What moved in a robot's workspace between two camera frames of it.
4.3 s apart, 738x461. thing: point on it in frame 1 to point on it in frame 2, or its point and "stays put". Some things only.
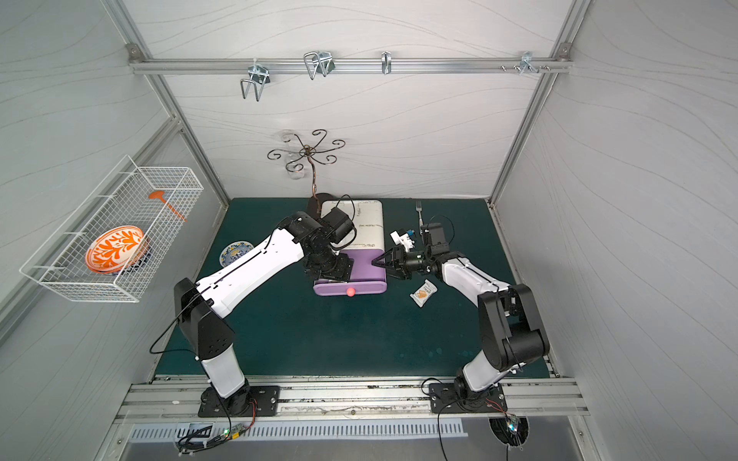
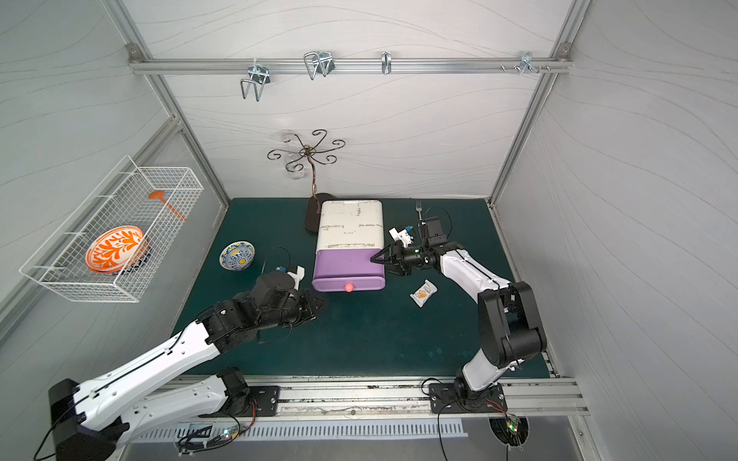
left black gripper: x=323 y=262 to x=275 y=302
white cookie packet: x=424 y=293 stays put
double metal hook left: x=259 y=76 stays put
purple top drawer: x=366 y=278 stays put
